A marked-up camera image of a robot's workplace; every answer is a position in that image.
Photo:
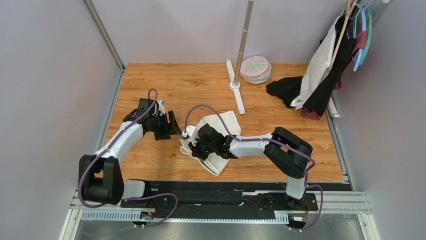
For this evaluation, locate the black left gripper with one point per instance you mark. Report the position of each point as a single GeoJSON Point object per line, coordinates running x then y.
{"type": "Point", "coordinates": [173, 126]}

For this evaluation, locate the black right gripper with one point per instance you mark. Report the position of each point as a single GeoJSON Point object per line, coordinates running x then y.
{"type": "Point", "coordinates": [197, 146]}

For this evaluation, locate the white cloth napkin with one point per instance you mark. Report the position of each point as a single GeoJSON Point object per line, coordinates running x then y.
{"type": "Point", "coordinates": [215, 165]}

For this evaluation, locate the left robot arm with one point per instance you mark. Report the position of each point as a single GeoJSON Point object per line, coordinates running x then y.
{"type": "Point", "coordinates": [101, 180]}

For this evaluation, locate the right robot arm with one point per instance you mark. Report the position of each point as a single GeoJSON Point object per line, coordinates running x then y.
{"type": "Point", "coordinates": [289, 153]}

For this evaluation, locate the white stand with metal pole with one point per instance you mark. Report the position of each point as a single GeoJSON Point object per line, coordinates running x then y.
{"type": "Point", "coordinates": [234, 73]}

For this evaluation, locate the white mesh pink rimmed basket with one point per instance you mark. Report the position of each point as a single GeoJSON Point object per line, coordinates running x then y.
{"type": "Point", "coordinates": [256, 70]}

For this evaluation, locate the black cloth on table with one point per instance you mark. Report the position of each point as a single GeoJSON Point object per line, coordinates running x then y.
{"type": "Point", "coordinates": [286, 89]}

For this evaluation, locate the white hanging towel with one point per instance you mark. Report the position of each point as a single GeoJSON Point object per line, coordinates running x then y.
{"type": "Point", "coordinates": [318, 67]}

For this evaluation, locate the black hanging garment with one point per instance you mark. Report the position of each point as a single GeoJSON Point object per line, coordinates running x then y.
{"type": "Point", "coordinates": [318, 103]}

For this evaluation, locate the dark red hanging garment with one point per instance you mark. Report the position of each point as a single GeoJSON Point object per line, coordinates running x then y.
{"type": "Point", "coordinates": [361, 42]}

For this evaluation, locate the wooden hanger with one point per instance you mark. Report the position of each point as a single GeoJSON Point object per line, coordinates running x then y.
{"type": "Point", "coordinates": [347, 12]}

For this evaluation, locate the blue plastic hanger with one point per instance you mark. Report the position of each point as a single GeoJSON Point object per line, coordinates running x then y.
{"type": "Point", "coordinates": [359, 32]}

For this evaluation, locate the green plastic hanger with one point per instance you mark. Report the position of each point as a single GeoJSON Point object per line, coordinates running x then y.
{"type": "Point", "coordinates": [369, 8]}

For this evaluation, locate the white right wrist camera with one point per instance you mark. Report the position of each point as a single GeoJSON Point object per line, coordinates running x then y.
{"type": "Point", "coordinates": [190, 132]}

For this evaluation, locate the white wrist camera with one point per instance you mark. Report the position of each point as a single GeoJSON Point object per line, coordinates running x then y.
{"type": "Point", "coordinates": [190, 132]}
{"type": "Point", "coordinates": [159, 109]}

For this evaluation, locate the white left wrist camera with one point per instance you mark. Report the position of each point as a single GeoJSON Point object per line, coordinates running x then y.
{"type": "Point", "coordinates": [159, 109]}

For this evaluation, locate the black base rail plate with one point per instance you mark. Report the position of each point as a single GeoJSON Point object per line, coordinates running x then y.
{"type": "Point", "coordinates": [209, 200]}

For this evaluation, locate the aluminium frame rail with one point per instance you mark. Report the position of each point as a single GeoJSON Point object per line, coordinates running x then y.
{"type": "Point", "coordinates": [97, 20]}

